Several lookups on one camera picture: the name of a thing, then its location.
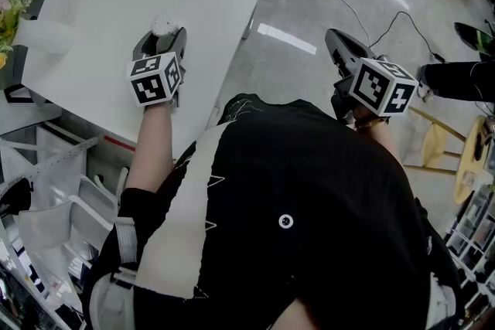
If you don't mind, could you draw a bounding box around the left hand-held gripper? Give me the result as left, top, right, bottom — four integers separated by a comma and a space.
127, 26, 188, 107

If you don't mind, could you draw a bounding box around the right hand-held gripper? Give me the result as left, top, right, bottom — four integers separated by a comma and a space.
324, 29, 420, 125

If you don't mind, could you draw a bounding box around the person's left forearm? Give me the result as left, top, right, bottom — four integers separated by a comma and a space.
125, 100, 175, 194

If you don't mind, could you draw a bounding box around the person's right forearm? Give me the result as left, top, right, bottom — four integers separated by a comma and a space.
351, 107, 403, 167

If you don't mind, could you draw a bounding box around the person's black white shirt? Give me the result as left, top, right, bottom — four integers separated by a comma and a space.
80, 92, 465, 330

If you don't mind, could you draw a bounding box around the yellow white flower bouquet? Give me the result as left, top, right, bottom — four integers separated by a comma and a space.
0, 0, 43, 69

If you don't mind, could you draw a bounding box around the white desk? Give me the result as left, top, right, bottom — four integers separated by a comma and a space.
0, 88, 63, 136

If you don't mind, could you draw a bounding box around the white metal storage rack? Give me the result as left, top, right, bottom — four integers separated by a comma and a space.
0, 121, 100, 182

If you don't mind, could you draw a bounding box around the round wooden stool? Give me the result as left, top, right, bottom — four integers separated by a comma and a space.
404, 106, 495, 206

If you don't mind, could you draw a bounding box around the white office chair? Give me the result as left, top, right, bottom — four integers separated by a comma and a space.
17, 165, 128, 271

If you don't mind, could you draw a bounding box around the white shelf unit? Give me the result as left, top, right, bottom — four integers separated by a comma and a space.
444, 181, 495, 306

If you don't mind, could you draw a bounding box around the black floor cable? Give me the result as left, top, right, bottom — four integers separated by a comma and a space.
369, 10, 446, 63

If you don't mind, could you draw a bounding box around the beaded bracelet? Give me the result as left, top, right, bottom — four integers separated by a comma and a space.
353, 114, 390, 131

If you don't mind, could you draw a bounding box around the white harness strap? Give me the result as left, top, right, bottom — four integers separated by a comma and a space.
425, 270, 459, 325
114, 216, 140, 275

